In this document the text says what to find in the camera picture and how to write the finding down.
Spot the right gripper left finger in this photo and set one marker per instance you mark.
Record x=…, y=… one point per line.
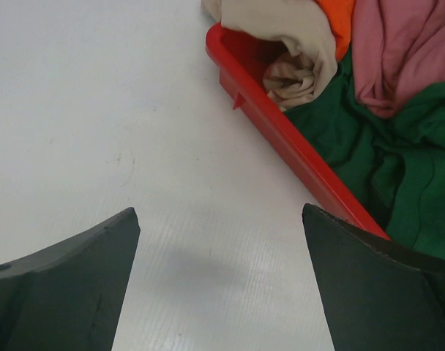
x=69, y=296

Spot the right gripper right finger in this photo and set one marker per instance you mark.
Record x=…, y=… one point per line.
x=376, y=294

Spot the green t shirt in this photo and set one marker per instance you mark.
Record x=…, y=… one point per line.
x=395, y=168

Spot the beige t shirt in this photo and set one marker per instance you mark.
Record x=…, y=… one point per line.
x=301, y=74

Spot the pink t shirt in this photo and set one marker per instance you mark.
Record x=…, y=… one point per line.
x=398, y=50

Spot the red plastic bin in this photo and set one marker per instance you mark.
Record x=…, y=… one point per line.
x=242, y=60

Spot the orange t shirt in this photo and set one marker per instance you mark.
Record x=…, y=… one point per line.
x=339, y=14

